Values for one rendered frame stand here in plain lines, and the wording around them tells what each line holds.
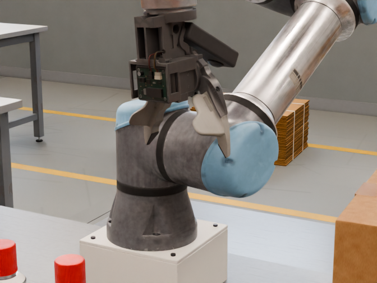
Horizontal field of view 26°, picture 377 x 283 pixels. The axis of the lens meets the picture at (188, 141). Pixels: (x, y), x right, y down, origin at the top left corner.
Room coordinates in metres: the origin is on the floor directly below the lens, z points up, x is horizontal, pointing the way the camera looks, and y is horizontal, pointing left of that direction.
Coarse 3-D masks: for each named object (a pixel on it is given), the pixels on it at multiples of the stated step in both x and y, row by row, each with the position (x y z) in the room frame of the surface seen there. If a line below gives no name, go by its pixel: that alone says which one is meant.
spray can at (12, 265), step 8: (0, 240) 0.87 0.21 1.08; (8, 240) 0.87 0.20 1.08; (0, 248) 0.85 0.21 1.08; (8, 248) 0.85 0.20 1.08; (0, 256) 0.84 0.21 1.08; (8, 256) 0.85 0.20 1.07; (16, 256) 0.86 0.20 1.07; (0, 264) 0.84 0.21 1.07; (8, 264) 0.85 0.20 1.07; (16, 264) 0.86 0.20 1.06; (0, 272) 0.84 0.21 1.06; (8, 272) 0.85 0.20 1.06; (16, 272) 0.86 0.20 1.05; (0, 280) 0.84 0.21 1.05; (8, 280) 0.85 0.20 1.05; (16, 280) 0.85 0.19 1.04; (24, 280) 0.86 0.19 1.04
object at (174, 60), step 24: (144, 24) 1.06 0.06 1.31; (168, 24) 1.08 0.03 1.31; (144, 48) 1.08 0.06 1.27; (168, 48) 1.07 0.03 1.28; (192, 48) 1.11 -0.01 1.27; (144, 72) 1.07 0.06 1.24; (168, 72) 1.04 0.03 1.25; (192, 72) 1.08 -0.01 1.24; (144, 96) 1.07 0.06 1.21; (168, 96) 1.04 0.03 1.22; (192, 96) 1.10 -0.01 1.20
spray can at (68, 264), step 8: (64, 256) 0.82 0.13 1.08; (72, 256) 0.82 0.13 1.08; (80, 256) 0.82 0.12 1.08; (56, 264) 0.81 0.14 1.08; (64, 264) 0.80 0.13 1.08; (72, 264) 0.80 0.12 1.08; (80, 264) 0.81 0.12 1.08; (56, 272) 0.81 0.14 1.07; (64, 272) 0.80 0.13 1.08; (72, 272) 0.80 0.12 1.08; (80, 272) 0.81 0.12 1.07; (56, 280) 0.81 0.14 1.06; (64, 280) 0.80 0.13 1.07; (72, 280) 0.80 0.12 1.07; (80, 280) 0.81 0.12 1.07
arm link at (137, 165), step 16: (128, 112) 1.23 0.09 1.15; (176, 112) 1.23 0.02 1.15; (128, 128) 1.23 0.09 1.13; (160, 128) 1.21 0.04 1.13; (128, 144) 1.23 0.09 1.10; (144, 144) 1.21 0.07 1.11; (160, 144) 1.19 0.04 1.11; (128, 160) 1.23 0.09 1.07; (144, 160) 1.21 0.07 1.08; (160, 160) 1.19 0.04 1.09; (128, 176) 1.23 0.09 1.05; (144, 176) 1.22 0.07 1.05; (160, 176) 1.21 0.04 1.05
